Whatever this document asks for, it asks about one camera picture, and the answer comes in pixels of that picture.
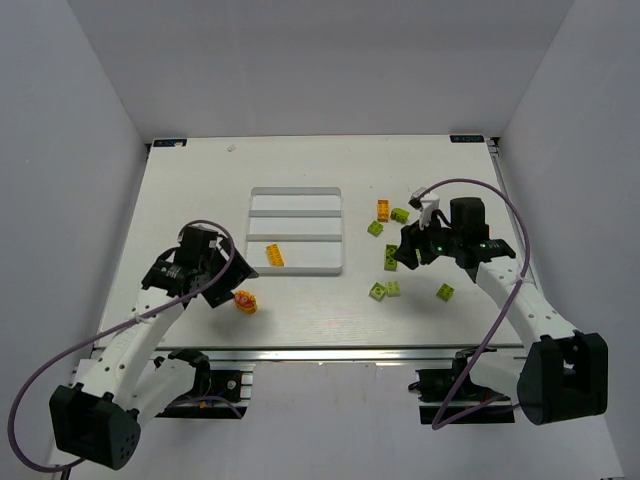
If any lime lego brick far right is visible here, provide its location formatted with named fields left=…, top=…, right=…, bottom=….
left=436, top=283, right=455, bottom=302

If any lime round-stud lego brick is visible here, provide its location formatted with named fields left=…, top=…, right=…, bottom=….
left=369, top=282, right=387, bottom=301

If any blue corner label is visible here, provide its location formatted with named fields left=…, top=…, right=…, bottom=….
left=449, top=134, right=485, bottom=143
left=152, top=138, right=187, bottom=148

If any white three-compartment tray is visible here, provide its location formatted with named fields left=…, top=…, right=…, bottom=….
left=244, top=187, right=344, bottom=276

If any lime long lego brick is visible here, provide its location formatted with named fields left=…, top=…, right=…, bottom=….
left=384, top=244, right=398, bottom=271

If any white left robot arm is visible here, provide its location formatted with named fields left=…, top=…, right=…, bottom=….
left=49, top=221, right=258, bottom=470

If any lime square lego brick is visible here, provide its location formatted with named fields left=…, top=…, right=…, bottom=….
left=367, top=221, right=384, bottom=237

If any blue left corner label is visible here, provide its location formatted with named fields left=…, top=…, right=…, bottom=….
left=152, top=138, right=187, bottom=148

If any lime small lego brick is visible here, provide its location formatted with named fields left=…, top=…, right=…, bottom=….
left=385, top=281, right=401, bottom=297

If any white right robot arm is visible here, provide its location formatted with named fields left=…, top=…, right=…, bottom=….
left=394, top=194, right=608, bottom=425

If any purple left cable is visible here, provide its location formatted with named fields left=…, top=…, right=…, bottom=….
left=7, top=218, right=237, bottom=472

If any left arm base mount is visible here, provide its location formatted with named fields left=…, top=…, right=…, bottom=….
left=153, top=349, right=249, bottom=420

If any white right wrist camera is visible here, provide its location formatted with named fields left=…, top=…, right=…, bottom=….
left=408, top=187, right=440, bottom=230

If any dark green lego brick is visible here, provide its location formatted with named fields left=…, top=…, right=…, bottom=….
left=390, top=208, right=409, bottom=224

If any blue right corner label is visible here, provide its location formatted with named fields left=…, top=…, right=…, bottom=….
left=449, top=134, right=485, bottom=143

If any yellow lego brick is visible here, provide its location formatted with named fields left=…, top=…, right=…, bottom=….
left=265, top=244, right=285, bottom=267

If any orange lego brick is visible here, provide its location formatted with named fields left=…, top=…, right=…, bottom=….
left=376, top=199, right=390, bottom=222

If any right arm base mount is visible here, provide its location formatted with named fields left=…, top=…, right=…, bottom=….
left=408, top=349, right=515, bottom=425

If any orange rounded lego piece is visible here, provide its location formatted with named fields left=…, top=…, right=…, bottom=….
left=234, top=290, right=258, bottom=315

